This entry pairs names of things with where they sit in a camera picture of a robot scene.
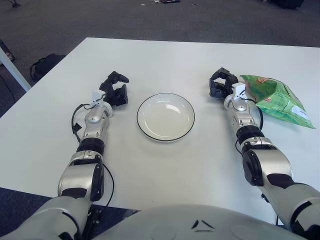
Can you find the silver robot torso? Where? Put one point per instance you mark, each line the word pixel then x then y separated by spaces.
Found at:
pixel 160 225

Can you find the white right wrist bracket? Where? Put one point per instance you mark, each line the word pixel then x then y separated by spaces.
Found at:
pixel 238 88

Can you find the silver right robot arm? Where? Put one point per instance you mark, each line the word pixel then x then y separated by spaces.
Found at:
pixel 270 160

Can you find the green snack chip bag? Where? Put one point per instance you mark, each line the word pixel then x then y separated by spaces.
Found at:
pixel 277 100

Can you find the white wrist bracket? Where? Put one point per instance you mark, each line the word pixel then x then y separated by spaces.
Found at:
pixel 96 96
pixel 238 88

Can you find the black backpack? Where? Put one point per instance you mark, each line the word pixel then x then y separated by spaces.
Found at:
pixel 47 65

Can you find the small dark floor object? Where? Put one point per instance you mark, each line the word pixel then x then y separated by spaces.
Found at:
pixel 15 3

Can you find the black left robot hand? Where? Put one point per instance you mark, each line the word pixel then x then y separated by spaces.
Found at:
pixel 117 96

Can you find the dark floor power strip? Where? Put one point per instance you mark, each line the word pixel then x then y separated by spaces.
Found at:
pixel 5 50

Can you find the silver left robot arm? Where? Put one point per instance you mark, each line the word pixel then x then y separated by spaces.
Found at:
pixel 93 120

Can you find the white plate black rim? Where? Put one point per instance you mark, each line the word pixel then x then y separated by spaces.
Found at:
pixel 165 117

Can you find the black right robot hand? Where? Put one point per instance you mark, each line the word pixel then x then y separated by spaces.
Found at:
pixel 215 92

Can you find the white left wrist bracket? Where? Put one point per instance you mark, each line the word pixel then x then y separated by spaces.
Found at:
pixel 96 96

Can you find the white table leg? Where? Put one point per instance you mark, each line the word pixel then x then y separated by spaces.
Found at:
pixel 15 72

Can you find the dark floor clutter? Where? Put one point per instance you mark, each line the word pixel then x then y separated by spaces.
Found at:
pixel 167 1

